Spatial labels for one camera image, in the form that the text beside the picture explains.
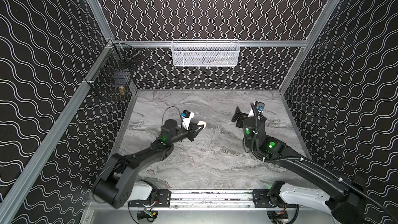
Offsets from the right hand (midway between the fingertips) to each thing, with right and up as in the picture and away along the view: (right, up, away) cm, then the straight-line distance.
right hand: (246, 111), depth 73 cm
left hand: (-19, -8, +6) cm, 21 cm away
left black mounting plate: (-40, -41, +2) cm, 58 cm away
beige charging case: (-21, -6, +7) cm, 23 cm away
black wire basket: (-76, +20, +23) cm, 82 cm away
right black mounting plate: (+7, -42, 0) cm, 43 cm away
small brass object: (-63, +11, +9) cm, 65 cm away
